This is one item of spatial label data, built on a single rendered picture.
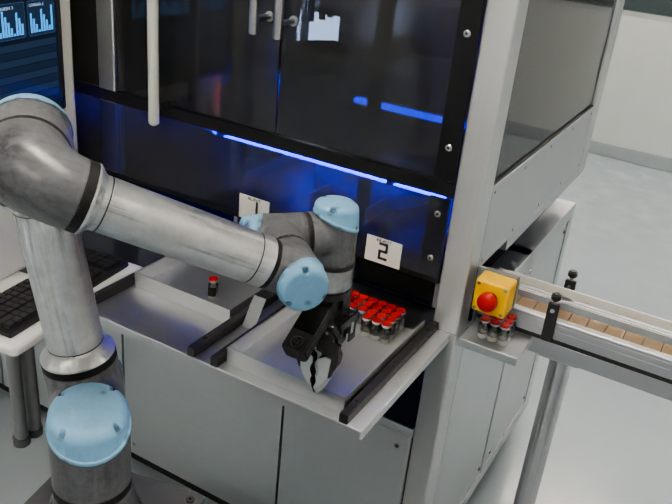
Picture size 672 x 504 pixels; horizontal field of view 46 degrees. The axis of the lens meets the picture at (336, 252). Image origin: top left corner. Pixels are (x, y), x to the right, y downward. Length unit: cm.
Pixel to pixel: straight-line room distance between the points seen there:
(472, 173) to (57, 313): 81
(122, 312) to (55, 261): 53
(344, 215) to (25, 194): 48
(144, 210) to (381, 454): 110
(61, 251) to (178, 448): 130
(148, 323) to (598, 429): 192
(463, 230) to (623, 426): 170
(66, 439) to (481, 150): 89
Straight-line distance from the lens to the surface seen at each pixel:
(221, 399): 217
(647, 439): 314
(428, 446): 188
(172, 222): 104
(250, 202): 184
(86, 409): 121
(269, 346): 158
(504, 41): 149
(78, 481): 122
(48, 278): 120
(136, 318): 168
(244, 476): 228
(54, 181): 100
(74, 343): 126
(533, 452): 196
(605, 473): 291
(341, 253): 126
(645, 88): 617
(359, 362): 156
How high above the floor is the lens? 174
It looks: 26 degrees down
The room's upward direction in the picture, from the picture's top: 6 degrees clockwise
